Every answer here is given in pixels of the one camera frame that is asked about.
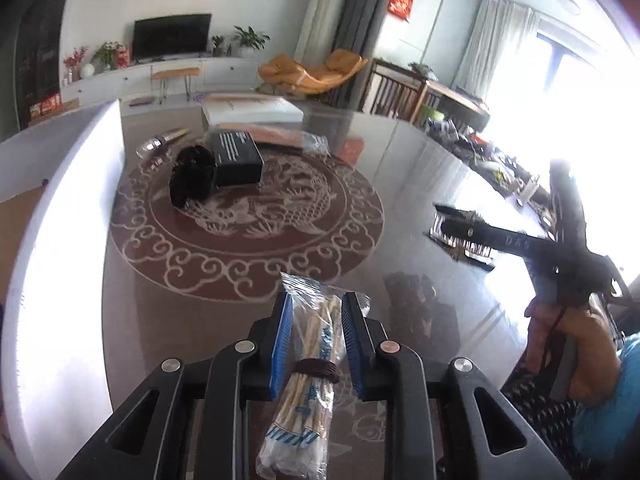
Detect white flat cardboard box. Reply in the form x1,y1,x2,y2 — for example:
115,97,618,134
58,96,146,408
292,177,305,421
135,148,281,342
201,92,305,128

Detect brown cardboard box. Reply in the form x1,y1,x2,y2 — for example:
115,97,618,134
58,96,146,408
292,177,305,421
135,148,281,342
27,97,81,126

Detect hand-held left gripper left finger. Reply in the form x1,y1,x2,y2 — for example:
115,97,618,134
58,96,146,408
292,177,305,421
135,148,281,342
55,292,296,480

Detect dark brown hair tie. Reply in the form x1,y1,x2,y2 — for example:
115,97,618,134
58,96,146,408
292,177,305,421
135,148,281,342
292,359,341,385

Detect red wall hanging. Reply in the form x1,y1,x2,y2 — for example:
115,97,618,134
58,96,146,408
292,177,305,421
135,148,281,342
390,0,417,23

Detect orange seat stool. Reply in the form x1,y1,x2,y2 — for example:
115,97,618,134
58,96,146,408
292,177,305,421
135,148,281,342
150,66,202,105

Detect person's right hand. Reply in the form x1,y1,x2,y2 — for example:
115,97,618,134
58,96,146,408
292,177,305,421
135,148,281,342
525,295,623,406

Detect black television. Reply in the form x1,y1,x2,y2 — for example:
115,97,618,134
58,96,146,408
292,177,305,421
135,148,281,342
132,12,213,63

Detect bushy green potted plant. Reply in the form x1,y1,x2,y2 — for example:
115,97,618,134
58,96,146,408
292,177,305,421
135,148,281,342
92,41,126,71

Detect large green potted plant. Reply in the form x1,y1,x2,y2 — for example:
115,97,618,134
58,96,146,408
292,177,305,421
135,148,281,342
232,25,271,58

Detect white television cabinet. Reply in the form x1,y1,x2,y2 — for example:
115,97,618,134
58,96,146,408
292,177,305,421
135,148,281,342
60,55,266,106

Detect cluttered wooden desk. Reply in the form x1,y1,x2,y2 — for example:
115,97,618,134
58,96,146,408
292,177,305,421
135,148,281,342
410,62,566,221

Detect person's dotted dark clothing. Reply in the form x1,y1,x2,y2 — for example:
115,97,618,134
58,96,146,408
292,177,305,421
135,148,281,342
500,360,601,480

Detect orange flat packet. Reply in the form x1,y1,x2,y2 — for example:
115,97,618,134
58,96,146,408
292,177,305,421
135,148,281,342
217,122,313,150

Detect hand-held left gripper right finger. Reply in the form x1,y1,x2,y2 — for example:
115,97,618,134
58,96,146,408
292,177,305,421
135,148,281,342
341,291,573,480

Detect white window curtain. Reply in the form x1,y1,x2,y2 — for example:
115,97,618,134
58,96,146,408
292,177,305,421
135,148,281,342
452,0,541,106

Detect dark wooden chair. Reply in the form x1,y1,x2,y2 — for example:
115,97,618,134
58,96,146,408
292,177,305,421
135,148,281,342
357,57,441,123

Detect orange lounge chair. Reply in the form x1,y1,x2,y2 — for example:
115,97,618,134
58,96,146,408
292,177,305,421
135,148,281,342
257,49,370,96

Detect white standing air conditioner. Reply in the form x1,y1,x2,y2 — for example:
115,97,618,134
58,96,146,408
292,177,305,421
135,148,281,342
295,0,351,68

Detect red flowers in vase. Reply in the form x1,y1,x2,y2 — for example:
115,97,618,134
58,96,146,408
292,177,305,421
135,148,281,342
62,46,90,81

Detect person's right forearm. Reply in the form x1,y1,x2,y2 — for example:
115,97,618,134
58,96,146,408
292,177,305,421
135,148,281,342
570,332,640,461

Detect white foam board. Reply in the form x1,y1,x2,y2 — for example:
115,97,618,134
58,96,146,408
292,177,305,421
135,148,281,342
0,99,126,480

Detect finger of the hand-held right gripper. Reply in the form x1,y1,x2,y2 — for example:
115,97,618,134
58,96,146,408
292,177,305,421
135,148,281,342
549,159,588,261
432,203,561,271

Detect black display cabinet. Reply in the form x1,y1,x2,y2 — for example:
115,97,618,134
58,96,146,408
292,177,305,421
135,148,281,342
12,0,76,131

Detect grey curtain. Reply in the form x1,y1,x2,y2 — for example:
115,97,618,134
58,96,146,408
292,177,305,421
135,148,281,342
332,0,406,108

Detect black cardboard box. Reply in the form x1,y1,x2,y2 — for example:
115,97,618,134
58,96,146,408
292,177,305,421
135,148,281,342
207,130,265,188

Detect clear plastic bag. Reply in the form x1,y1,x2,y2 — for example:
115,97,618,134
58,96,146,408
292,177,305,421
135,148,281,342
300,132,332,157

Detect chopsticks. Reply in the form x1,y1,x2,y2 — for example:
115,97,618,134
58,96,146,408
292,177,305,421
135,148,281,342
256,272,371,480

